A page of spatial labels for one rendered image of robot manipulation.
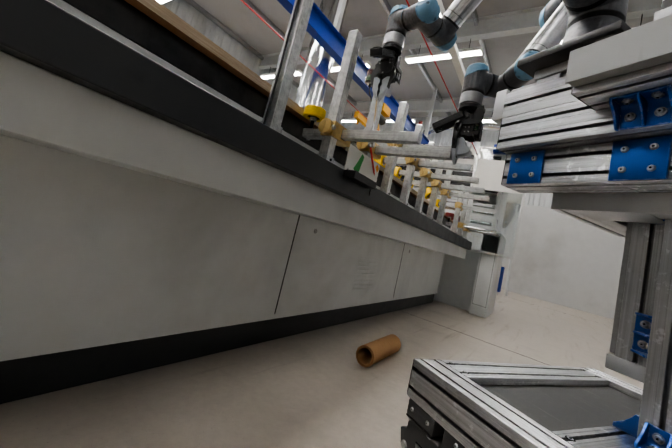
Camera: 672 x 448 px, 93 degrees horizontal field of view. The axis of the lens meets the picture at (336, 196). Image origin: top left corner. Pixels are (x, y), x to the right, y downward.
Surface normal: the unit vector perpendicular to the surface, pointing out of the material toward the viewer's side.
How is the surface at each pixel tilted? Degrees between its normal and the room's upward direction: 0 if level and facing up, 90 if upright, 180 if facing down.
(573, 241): 90
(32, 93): 90
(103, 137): 90
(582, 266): 90
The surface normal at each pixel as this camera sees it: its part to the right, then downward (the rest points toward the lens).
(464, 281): -0.51, -0.22
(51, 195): 0.82, 0.14
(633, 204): -0.87, -0.25
